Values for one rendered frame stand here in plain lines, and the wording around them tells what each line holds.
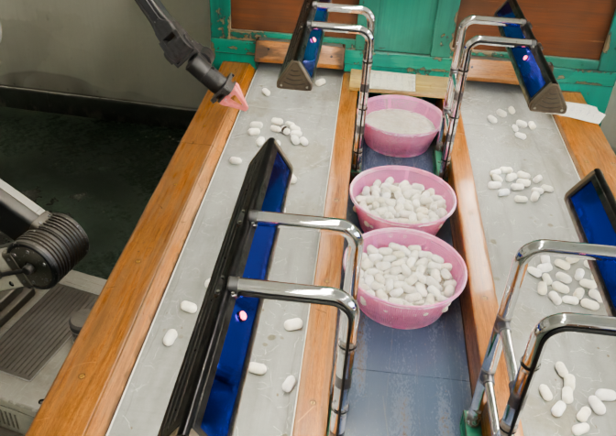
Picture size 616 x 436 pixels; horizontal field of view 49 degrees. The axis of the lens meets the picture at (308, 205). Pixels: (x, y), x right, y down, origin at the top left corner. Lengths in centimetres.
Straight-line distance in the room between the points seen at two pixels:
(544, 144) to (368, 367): 101
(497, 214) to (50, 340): 113
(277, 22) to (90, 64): 150
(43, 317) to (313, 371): 82
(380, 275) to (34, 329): 86
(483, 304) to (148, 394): 67
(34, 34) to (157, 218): 222
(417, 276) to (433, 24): 105
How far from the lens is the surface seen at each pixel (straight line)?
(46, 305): 184
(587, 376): 139
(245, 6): 232
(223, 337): 81
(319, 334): 129
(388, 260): 152
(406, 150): 201
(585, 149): 208
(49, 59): 369
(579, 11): 237
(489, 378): 116
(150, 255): 148
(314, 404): 118
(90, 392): 123
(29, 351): 174
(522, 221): 173
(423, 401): 133
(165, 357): 129
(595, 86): 247
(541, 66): 164
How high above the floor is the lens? 168
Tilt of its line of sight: 35 degrees down
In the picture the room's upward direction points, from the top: 4 degrees clockwise
